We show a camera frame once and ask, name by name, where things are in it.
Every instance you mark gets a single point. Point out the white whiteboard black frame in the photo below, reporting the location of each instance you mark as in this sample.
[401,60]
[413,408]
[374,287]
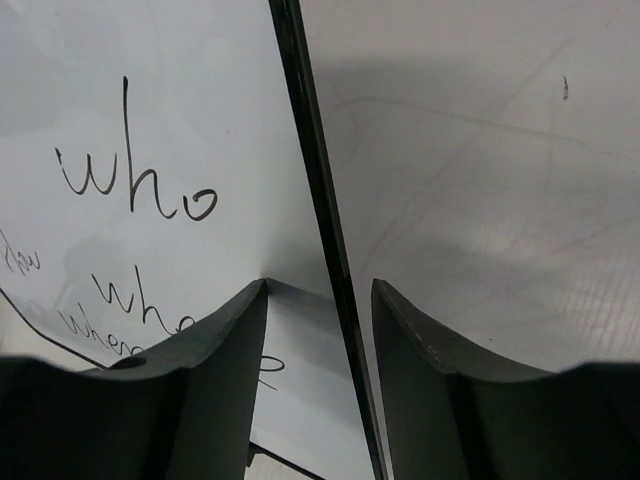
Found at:
[157,157]

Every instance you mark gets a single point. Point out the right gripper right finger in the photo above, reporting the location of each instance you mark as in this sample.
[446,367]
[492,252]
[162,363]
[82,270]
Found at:
[456,410]

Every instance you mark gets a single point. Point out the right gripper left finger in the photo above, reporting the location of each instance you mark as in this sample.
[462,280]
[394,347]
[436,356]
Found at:
[182,409]

